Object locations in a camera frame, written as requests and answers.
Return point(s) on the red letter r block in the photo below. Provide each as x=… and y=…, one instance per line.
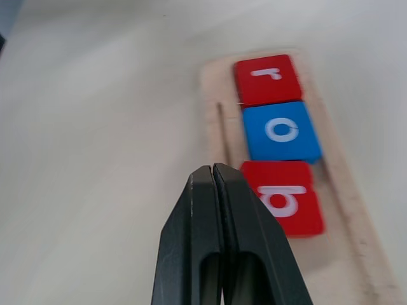
x=267, y=81

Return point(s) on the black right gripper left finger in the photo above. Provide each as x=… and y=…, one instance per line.
x=181, y=228

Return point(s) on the red letter b block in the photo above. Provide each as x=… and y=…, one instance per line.
x=295, y=206

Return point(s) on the wooden letter tray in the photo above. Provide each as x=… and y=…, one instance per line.
x=346, y=203

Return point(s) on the blue letter o block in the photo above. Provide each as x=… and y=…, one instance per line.
x=281, y=131

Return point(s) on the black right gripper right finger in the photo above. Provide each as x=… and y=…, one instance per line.
x=251, y=228

